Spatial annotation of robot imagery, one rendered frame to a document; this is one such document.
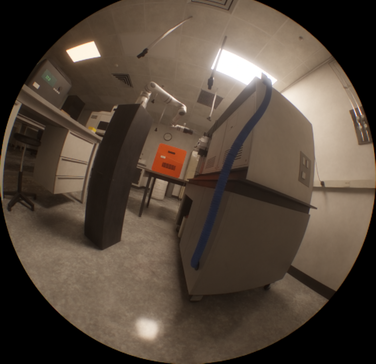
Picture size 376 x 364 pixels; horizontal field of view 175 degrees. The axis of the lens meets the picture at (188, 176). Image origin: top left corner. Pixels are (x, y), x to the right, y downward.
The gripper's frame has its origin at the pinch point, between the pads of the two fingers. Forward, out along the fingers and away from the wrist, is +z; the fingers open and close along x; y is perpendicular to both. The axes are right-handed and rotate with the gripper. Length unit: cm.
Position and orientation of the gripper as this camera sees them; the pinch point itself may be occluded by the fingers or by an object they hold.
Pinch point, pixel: (197, 132)
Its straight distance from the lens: 158.7
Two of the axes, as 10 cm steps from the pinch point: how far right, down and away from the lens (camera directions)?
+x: 1.5, -0.3, -9.9
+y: -2.8, 9.6, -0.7
